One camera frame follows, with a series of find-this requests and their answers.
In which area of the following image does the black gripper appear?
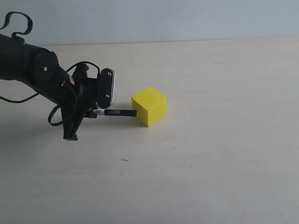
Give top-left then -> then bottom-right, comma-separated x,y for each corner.
61,64 -> 98,140

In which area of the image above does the black and white marker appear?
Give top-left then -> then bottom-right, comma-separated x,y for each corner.
94,109 -> 137,117

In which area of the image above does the yellow foam cube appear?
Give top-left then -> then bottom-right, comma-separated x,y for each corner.
131,87 -> 167,127

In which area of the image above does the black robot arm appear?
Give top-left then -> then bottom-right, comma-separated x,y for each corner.
0,35 -> 97,140

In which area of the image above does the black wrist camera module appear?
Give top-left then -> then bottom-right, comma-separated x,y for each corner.
97,68 -> 115,109

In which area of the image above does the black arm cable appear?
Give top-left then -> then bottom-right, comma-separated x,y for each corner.
0,12 -> 100,126

